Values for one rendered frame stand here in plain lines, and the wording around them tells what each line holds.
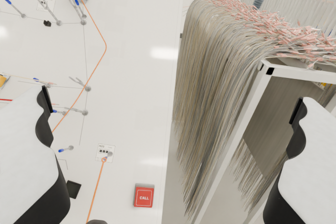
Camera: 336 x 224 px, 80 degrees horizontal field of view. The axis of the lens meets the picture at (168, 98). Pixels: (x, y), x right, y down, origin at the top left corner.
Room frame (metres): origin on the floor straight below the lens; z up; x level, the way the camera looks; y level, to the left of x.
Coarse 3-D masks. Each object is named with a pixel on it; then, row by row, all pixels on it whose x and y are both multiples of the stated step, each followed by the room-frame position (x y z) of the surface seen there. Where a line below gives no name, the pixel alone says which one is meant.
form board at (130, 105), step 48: (0, 0) 0.62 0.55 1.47; (96, 0) 0.69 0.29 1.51; (144, 0) 0.73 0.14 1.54; (0, 48) 0.53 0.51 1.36; (48, 48) 0.56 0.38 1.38; (96, 48) 0.59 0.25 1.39; (144, 48) 0.63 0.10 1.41; (0, 96) 0.44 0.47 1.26; (96, 96) 0.50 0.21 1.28; (144, 96) 0.53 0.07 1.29; (96, 144) 0.41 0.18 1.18; (144, 144) 0.44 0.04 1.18; (96, 192) 0.33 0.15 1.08
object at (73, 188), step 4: (68, 180) 0.33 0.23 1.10; (68, 184) 0.32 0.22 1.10; (72, 184) 0.32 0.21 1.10; (76, 184) 0.33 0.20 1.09; (80, 184) 0.33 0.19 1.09; (68, 188) 0.31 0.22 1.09; (72, 188) 0.32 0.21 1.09; (76, 188) 0.32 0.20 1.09; (68, 192) 0.31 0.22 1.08; (72, 192) 0.31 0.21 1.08; (76, 192) 0.31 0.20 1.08; (72, 196) 0.30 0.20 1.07; (76, 196) 0.31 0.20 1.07
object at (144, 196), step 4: (136, 188) 0.33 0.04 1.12; (140, 188) 0.34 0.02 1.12; (144, 188) 0.34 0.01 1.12; (148, 188) 0.34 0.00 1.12; (152, 188) 0.34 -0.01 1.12; (136, 192) 0.33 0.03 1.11; (140, 192) 0.33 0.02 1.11; (144, 192) 0.33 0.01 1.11; (148, 192) 0.33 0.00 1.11; (152, 192) 0.34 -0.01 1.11; (136, 196) 0.32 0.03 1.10; (140, 196) 0.32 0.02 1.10; (144, 196) 0.32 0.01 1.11; (148, 196) 0.33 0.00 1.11; (152, 196) 0.33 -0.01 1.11; (136, 200) 0.31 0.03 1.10; (140, 200) 0.32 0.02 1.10; (144, 200) 0.32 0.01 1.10; (148, 200) 0.32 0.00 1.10; (152, 200) 0.32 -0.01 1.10; (136, 204) 0.31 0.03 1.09; (140, 204) 0.31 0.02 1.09; (144, 204) 0.31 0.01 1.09; (148, 204) 0.31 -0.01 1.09
